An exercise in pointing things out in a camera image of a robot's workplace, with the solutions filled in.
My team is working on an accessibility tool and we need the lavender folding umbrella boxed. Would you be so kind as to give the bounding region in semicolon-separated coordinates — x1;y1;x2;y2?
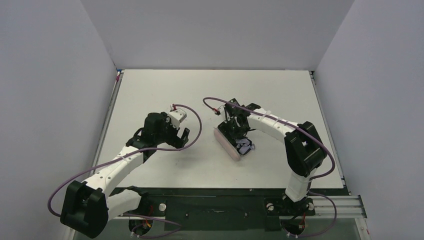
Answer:
235;140;256;156

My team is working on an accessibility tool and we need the pink umbrella case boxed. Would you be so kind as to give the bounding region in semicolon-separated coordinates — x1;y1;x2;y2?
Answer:
213;127;241;162

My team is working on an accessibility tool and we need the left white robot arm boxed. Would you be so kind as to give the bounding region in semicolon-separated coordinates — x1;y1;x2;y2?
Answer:
59;108;190;239

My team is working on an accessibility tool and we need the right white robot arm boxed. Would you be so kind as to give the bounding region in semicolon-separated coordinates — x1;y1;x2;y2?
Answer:
213;98;328;203

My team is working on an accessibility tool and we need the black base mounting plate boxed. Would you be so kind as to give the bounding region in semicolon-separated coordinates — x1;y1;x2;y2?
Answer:
124;186;323;235

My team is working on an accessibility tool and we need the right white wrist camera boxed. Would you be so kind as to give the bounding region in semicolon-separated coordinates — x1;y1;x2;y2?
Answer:
212;105;227;117

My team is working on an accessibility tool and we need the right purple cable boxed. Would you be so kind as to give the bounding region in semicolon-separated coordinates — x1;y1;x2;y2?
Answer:
202;96;338;239

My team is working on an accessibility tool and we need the aluminium extrusion rail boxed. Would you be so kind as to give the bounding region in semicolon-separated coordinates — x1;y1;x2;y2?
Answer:
62;69;368;240

